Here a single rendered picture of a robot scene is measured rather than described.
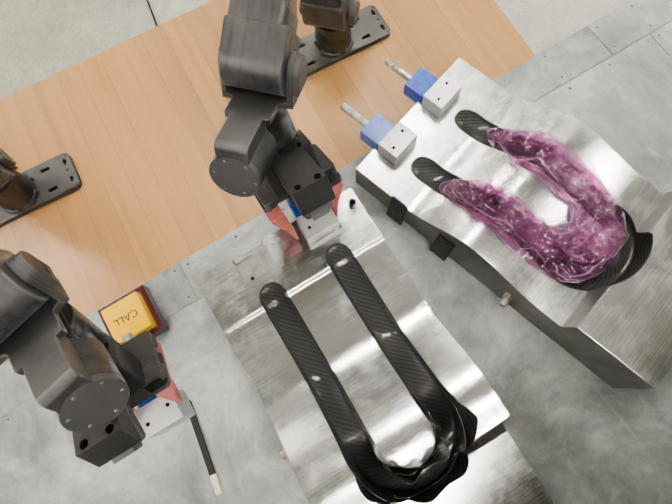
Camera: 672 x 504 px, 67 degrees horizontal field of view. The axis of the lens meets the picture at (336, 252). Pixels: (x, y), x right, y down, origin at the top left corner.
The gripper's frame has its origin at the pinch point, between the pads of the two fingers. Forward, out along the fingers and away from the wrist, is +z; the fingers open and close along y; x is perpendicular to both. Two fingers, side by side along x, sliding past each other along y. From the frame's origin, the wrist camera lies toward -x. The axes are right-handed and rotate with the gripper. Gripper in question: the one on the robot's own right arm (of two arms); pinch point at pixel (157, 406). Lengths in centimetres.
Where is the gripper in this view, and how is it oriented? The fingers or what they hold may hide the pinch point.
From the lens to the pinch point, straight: 68.0
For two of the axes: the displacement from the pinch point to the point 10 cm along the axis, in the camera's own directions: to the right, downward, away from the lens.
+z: 2.7, 6.1, 7.5
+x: -4.5, -6.1, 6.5
